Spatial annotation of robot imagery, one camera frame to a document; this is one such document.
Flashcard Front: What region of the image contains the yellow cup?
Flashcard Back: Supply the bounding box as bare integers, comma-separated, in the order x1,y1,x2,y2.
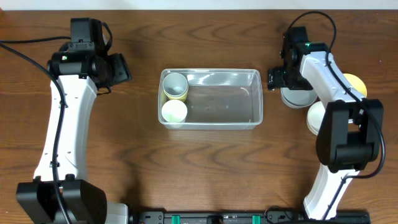
163,86,188,102

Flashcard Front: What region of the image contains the white paper cup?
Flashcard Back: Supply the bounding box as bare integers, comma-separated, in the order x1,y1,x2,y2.
161,100,188,123

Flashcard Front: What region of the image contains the yellow bowl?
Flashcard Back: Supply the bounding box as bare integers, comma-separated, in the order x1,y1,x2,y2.
344,73,368,98

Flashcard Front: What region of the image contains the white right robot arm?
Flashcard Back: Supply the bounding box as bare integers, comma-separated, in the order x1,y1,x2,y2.
268,40,386,221

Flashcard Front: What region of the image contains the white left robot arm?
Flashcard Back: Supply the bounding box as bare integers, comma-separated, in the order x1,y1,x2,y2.
16,40,131,223

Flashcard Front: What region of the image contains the clear plastic container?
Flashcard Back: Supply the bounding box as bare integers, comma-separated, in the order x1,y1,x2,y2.
157,68,264,130

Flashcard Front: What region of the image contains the white bowl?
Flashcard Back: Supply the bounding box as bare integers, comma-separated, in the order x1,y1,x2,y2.
307,101,325,136

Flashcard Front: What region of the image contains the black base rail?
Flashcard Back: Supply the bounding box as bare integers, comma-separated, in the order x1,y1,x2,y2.
105,202,371,224

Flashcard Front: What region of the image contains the grey cup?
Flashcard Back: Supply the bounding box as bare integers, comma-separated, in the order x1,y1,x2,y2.
162,73,188,88

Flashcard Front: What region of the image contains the grey bowl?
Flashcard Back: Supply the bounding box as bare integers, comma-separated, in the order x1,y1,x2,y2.
280,88,318,109

